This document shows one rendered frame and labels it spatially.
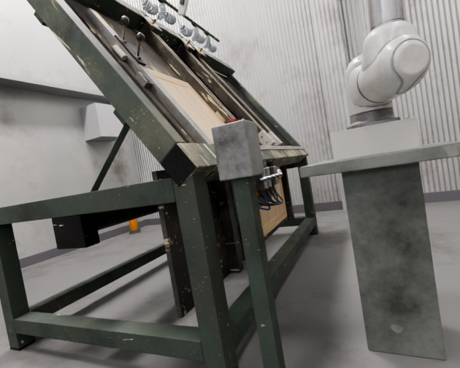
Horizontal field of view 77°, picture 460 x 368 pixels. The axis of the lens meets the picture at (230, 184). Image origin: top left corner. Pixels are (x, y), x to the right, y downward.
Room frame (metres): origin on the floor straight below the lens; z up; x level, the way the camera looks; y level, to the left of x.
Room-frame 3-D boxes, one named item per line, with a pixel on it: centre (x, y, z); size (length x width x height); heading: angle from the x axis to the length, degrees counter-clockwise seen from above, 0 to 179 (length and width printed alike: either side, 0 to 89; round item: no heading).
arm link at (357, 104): (1.14, -0.59, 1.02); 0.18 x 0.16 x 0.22; 176
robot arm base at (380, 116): (1.17, -0.60, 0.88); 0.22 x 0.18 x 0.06; 153
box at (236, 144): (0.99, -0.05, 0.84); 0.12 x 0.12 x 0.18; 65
